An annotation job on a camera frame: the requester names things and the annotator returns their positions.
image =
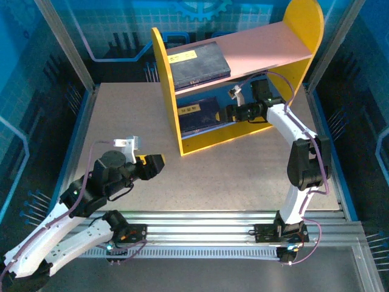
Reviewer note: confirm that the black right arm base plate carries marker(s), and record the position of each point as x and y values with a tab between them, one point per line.
264	234

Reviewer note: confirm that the aluminium mounting rail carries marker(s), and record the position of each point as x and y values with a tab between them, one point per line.
197	226

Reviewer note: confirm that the aluminium frame post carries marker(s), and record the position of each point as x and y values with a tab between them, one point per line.
66	45
331	45

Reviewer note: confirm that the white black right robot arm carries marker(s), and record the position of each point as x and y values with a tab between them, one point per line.
285	124

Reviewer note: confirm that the black connector box with LED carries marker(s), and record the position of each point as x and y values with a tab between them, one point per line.
117	251
285	254

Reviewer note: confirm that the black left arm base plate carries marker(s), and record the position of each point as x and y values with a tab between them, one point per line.
138	232

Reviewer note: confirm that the aluminium table side rail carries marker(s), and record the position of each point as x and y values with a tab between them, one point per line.
313	103
81	143

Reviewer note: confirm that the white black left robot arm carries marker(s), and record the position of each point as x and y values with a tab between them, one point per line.
45	234

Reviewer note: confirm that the yellow pink blue bookshelf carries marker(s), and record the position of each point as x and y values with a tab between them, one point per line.
304	18

